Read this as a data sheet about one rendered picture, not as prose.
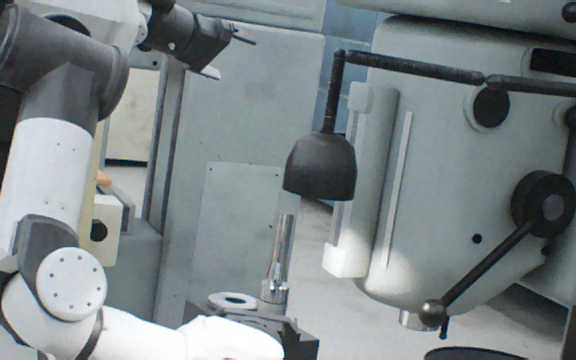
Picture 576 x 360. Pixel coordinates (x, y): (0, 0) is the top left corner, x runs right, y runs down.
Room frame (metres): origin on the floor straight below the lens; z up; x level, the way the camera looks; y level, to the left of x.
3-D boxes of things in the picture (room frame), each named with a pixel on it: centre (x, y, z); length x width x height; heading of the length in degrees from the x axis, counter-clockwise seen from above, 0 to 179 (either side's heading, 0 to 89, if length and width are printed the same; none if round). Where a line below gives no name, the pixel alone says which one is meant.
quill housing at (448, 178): (1.16, -0.18, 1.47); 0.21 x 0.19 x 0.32; 26
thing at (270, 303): (1.54, -0.01, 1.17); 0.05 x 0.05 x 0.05
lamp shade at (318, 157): (1.00, -0.03, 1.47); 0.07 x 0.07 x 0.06
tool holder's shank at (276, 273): (1.54, -0.01, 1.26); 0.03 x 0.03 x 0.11
